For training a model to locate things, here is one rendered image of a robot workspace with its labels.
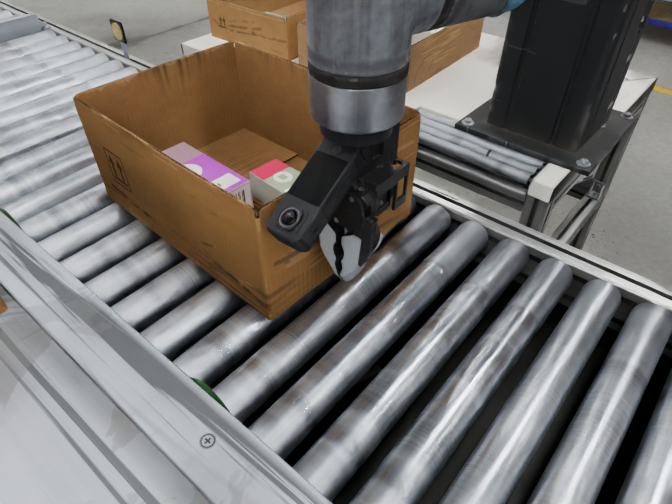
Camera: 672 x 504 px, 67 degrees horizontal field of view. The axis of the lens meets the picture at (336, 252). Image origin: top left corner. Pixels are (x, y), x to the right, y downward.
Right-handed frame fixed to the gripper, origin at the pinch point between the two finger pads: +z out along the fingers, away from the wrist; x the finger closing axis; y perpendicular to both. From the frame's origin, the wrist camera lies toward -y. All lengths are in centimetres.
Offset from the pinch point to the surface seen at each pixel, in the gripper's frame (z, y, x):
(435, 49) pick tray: -1, 66, 28
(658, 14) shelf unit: 67, 375, 38
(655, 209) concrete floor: 80, 171, -21
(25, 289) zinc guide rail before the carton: -8.9, -27.1, 15.6
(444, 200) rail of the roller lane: 5.8, 28.3, 1.8
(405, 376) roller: 5.3, -3.5, -12.3
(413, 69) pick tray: 1, 58, 28
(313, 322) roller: 5.3, -4.4, 0.7
